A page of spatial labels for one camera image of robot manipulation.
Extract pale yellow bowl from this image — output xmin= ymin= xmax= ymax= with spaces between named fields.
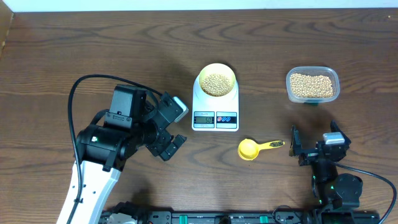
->
xmin=199 ymin=63 xmax=237 ymax=94

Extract soybeans in bowl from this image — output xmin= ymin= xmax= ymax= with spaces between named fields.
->
xmin=201 ymin=73 xmax=233 ymax=96

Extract right black cable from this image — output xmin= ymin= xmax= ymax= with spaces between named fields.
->
xmin=334 ymin=161 xmax=397 ymax=224

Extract left black cable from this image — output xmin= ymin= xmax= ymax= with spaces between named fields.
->
xmin=65 ymin=73 xmax=164 ymax=224

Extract white digital kitchen scale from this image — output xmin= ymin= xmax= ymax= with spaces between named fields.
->
xmin=192 ymin=76 xmax=239 ymax=132

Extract clear plastic container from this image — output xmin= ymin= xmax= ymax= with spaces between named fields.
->
xmin=286 ymin=66 xmax=340 ymax=104

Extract yellow measuring scoop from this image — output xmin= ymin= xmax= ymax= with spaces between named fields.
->
xmin=238 ymin=139 xmax=285 ymax=161

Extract green label on container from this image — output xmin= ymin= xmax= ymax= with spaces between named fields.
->
xmin=304 ymin=102 xmax=319 ymax=106

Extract soybeans pile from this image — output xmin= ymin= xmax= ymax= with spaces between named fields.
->
xmin=290 ymin=73 xmax=333 ymax=98

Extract black cable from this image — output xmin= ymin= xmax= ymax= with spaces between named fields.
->
xmin=65 ymin=73 xmax=164 ymax=224
xmin=334 ymin=161 xmax=397 ymax=224

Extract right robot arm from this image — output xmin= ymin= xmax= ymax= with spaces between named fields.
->
xmin=289 ymin=121 xmax=363 ymax=223

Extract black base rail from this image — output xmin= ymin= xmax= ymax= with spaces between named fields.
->
xmin=98 ymin=202 xmax=380 ymax=224

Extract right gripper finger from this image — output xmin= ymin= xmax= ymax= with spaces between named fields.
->
xmin=330 ymin=120 xmax=341 ymax=133
xmin=289 ymin=125 xmax=302 ymax=157

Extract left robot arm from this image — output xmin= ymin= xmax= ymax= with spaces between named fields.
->
xmin=57 ymin=90 xmax=188 ymax=223

